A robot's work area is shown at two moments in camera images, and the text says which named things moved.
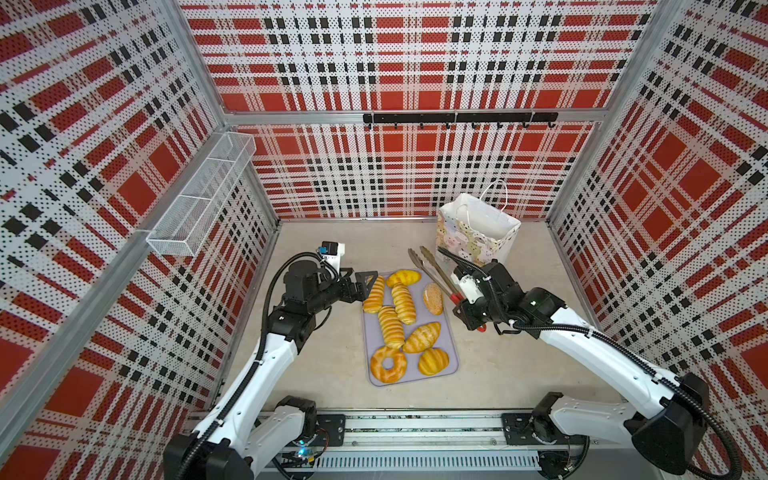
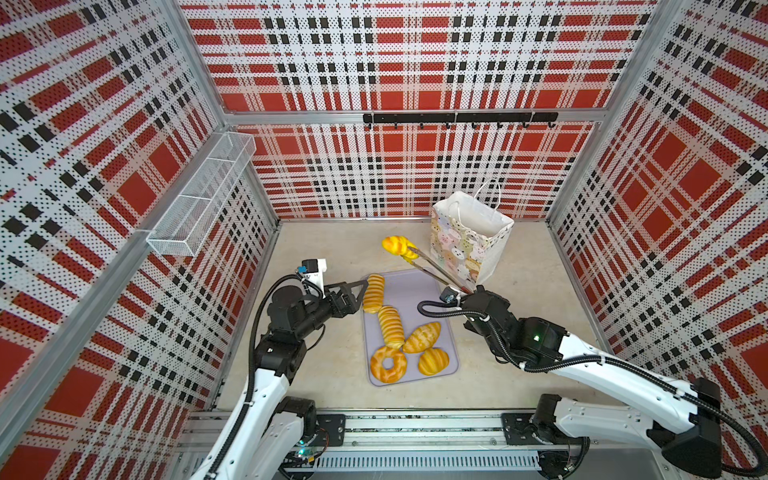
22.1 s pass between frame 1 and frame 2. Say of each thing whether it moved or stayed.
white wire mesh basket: stayed
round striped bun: stayed
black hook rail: stayed
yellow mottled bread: moved
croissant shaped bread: stayed
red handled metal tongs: moved
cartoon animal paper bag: moved
